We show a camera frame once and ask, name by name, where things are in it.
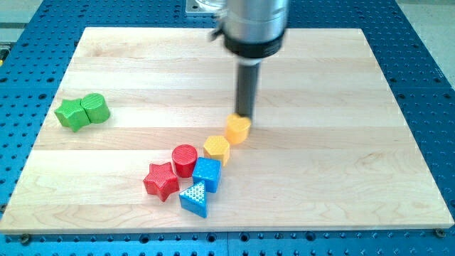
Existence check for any green cylinder block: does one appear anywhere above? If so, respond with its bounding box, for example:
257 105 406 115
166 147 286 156
81 93 110 124

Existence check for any metal mounting bracket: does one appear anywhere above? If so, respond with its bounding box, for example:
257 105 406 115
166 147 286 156
186 0 227 15

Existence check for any yellow hexagon block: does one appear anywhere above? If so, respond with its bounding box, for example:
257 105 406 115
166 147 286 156
203 135 230 166

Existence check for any green star block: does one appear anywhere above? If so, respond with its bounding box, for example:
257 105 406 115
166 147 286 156
54 98 91 132

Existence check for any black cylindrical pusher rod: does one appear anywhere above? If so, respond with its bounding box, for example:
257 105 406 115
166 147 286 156
235 63 260 119

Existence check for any blue cube block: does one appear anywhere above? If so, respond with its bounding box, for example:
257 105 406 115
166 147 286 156
192 157 222 193

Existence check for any red cylinder block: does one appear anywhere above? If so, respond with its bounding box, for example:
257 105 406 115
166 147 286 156
171 144 198 178

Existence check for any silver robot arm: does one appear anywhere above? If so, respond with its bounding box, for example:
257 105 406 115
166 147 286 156
210 0 289 119

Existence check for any wooden board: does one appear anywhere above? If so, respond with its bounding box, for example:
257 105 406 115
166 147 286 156
1 27 454 234

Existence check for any blue triangle block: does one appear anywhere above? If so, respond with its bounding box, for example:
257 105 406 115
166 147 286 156
178 181 208 218

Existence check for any red star block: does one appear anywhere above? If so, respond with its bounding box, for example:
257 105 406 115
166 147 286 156
143 162 180 202

